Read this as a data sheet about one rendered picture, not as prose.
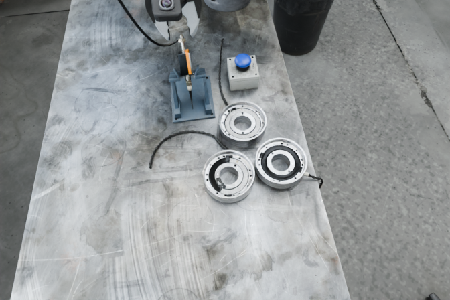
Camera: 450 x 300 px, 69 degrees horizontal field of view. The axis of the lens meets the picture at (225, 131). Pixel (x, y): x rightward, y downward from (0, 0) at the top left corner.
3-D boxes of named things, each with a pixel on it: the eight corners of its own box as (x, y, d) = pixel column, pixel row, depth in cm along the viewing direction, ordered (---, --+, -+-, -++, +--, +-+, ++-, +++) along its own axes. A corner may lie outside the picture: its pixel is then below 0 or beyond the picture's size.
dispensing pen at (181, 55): (186, 112, 74) (174, 37, 68) (186, 106, 78) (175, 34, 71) (195, 111, 74) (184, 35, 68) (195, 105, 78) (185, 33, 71)
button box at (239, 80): (258, 88, 81) (260, 75, 77) (230, 91, 81) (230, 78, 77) (253, 63, 85) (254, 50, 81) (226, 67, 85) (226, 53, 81)
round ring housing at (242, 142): (274, 136, 74) (276, 126, 70) (234, 157, 72) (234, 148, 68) (250, 104, 79) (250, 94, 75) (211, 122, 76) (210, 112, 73)
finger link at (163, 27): (169, 24, 70) (169, -16, 62) (170, 43, 67) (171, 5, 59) (154, 23, 69) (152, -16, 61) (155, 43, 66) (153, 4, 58)
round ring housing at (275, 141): (247, 180, 69) (248, 172, 65) (264, 140, 74) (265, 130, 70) (295, 199, 66) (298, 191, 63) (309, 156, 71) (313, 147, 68)
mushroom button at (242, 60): (252, 78, 80) (252, 63, 76) (236, 79, 80) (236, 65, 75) (249, 65, 82) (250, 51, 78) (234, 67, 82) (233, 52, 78)
